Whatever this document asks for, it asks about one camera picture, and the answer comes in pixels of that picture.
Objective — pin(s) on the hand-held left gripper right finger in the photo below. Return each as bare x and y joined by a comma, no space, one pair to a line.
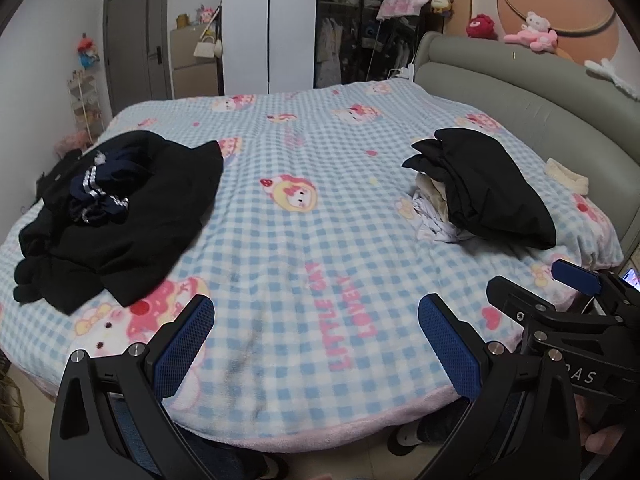
450,350

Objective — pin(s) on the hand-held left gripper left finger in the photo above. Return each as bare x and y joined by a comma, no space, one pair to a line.
185,347

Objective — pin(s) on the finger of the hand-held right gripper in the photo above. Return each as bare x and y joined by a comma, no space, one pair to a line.
520,302
575,277

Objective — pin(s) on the navy garment with white stripes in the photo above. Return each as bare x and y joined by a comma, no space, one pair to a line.
100,185

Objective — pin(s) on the phone with lit screen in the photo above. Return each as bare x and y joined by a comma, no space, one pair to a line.
631,280

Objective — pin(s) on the black and white slipper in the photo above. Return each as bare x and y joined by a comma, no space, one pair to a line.
405,440

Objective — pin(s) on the small cream cloth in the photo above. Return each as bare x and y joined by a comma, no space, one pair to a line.
565,175

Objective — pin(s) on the black garment pile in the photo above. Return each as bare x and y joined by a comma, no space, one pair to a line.
150,240

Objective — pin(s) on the black folded garment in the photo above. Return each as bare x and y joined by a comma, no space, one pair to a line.
490,190

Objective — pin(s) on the white crumpled garment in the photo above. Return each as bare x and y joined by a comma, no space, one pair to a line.
432,222

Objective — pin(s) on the cream garment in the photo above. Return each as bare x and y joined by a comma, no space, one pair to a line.
430,187

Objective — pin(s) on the blue checked printed blanket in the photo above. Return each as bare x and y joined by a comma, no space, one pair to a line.
310,240

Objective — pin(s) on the wicker basket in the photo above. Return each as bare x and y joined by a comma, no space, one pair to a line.
11,395

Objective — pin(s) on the white plush toy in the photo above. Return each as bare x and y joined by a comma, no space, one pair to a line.
612,75

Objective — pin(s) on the grey padded bed headboard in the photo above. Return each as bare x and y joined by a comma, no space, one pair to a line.
500,85

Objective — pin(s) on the fluffy pink cloth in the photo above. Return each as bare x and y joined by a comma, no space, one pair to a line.
72,141

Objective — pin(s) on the pink and white bear plush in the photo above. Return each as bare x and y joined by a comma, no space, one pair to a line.
535,32

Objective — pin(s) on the red plush toy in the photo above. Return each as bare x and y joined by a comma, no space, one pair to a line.
481,26

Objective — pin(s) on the beige cabinet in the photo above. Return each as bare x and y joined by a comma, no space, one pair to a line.
195,75

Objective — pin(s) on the white handbag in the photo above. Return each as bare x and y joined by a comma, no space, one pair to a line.
204,49

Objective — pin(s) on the grey door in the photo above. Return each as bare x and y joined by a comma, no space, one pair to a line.
135,50

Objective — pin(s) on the yellow duck plush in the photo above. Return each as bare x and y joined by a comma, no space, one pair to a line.
441,2

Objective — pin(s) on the dark glass wardrobe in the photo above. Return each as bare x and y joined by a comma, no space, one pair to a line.
350,35

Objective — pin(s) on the white wardrobe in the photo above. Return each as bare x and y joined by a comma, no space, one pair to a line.
270,25

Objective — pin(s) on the pink plush toy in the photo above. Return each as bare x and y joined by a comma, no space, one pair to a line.
207,12

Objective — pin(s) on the red and blue wall toy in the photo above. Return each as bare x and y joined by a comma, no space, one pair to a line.
87,52

